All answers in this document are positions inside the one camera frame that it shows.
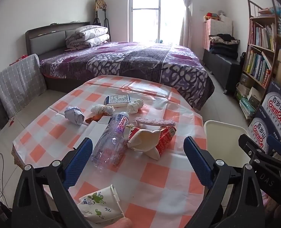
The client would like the white plastic bag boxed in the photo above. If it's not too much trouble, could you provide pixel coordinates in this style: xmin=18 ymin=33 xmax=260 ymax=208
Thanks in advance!
xmin=127 ymin=99 xmax=144 ymax=114

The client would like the white cardboard box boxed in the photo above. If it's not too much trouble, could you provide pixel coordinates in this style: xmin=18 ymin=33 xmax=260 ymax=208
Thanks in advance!
xmin=73 ymin=115 xmax=114 ymax=149

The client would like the dark wooden bed headboard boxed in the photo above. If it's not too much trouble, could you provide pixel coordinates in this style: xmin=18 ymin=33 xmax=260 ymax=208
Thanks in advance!
xmin=25 ymin=21 xmax=91 ymax=55

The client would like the leaf print paper cup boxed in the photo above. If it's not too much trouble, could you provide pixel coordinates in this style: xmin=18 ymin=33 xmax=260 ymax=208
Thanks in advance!
xmin=77 ymin=184 xmax=125 ymax=225

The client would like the folded white patterned quilt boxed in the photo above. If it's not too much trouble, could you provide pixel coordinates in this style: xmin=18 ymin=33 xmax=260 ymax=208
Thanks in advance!
xmin=65 ymin=25 xmax=110 ymax=51

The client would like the pile of folded clothes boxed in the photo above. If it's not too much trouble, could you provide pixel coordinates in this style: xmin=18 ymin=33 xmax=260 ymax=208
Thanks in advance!
xmin=208 ymin=34 xmax=240 ymax=60

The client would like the pink drawer cabinet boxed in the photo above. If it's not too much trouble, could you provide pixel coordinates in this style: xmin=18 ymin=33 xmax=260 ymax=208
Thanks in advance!
xmin=203 ymin=17 xmax=233 ymax=50

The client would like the blue water bottle carton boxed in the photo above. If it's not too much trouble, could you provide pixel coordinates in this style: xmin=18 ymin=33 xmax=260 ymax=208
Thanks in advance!
xmin=262 ymin=81 xmax=281 ymax=139
xmin=247 ymin=113 xmax=274 ymax=155

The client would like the white plastic bin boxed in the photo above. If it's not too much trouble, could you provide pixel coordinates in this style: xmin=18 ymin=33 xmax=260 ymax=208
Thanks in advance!
xmin=203 ymin=120 xmax=255 ymax=168

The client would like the bed with purple cover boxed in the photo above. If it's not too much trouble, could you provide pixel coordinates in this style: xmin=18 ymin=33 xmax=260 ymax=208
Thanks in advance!
xmin=39 ymin=41 xmax=215 ymax=111

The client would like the cream crumpled paper bag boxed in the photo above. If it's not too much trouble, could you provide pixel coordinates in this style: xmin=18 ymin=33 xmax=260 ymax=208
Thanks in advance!
xmin=127 ymin=129 xmax=161 ymax=161

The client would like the orange white checked tablecloth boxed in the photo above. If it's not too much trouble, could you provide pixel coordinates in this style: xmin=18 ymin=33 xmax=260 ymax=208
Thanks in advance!
xmin=12 ymin=75 xmax=211 ymax=228

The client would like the row of books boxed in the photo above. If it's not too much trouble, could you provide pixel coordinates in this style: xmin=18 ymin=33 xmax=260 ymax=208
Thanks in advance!
xmin=249 ymin=20 xmax=275 ymax=51
xmin=244 ymin=49 xmax=273 ymax=87

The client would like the pink foam strip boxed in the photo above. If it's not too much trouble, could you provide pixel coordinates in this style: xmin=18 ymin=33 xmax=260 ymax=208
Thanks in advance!
xmin=133 ymin=117 xmax=176 ymax=127

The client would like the crumpled stained tissue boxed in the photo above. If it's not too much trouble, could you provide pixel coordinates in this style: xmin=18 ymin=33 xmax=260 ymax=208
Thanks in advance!
xmin=90 ymin=104 xmax=115 ymax=116

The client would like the wooden bookshelf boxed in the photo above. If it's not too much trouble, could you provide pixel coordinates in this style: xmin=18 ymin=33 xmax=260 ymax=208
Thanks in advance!
xmin=236 ymin=0 xmax=280 ymax=121

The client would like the red crushed snack package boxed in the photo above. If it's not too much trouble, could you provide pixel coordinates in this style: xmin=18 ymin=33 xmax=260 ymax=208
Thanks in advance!
xmin=125 ymin=125 xmax=177 ymax=156

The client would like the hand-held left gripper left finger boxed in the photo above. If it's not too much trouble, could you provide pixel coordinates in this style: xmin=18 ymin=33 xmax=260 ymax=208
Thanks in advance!
xmin=11 ymin=137 xmax=94 ymax=228

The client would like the crumpled white paper ball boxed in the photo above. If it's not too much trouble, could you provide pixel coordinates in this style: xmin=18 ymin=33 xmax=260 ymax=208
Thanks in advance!
xmin=64 ymin=106 xmax=85 ymax=125

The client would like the colourful toys pile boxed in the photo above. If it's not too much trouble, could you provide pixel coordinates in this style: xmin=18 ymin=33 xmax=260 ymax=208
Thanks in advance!
xmin=203 ymin=10 xmax=226 ymax=22

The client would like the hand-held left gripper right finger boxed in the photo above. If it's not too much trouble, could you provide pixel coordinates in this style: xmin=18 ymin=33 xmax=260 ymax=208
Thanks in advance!
xmin=183 ymin=136 xmax=266 ymax=228

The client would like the pile of books and boxes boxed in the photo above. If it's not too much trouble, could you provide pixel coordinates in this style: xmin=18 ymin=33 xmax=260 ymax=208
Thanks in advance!
xmin=236 ymin=74 xmax=264 ymax=119

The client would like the red cloth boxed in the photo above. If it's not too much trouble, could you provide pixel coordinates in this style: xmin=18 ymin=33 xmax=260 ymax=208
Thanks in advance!
xmin=9 ymin=55 xmax=29 ymax=66

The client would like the clear plastic bottle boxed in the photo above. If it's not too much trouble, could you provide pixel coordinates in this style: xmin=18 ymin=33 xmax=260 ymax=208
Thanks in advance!
xmin=90 ymin=111 xmax=131 ymax=170

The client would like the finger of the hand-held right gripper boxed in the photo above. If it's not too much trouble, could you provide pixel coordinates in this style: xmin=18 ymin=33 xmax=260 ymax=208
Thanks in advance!
xmin=267 ymin=135 xmax=281 ymax=158
xmin=238 ymin=134 xmax=262 ymax=162

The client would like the grey checked cushion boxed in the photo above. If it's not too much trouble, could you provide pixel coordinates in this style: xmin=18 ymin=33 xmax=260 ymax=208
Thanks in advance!
xmin=0 ymin=53 xmax=47 ymax=117

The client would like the dark storage bench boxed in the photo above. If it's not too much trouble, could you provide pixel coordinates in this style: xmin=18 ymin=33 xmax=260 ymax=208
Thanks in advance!
xmin=202 ymin=48 xmax=241 ymax=95

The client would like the black coat rack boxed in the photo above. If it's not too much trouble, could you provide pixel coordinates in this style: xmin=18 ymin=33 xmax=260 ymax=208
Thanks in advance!
xmin=93 ymin=0 xmax=111 ymax=42

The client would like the window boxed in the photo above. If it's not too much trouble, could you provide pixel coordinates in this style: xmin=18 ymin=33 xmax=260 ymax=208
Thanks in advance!
xmin=127 ymin=0 xmax=186 ymax=44

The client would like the white curtain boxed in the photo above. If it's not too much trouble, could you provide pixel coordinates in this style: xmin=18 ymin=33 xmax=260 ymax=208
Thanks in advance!
xmin=179 ymin=0 xmax=193 ymax=48

